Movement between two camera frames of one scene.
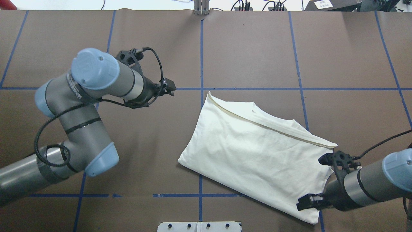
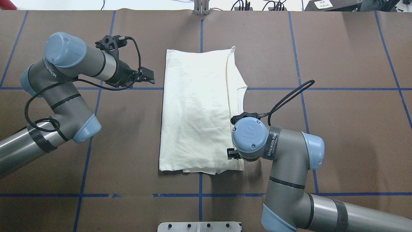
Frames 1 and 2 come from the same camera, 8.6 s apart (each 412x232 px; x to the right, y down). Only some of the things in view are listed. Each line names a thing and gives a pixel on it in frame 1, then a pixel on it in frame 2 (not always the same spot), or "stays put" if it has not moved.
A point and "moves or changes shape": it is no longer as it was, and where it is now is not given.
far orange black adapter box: (237, 8) stays put
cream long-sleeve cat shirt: (272, 160) moves or changes shape
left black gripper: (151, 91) → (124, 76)
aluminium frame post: (201, 7) stays put
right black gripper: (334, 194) → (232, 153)
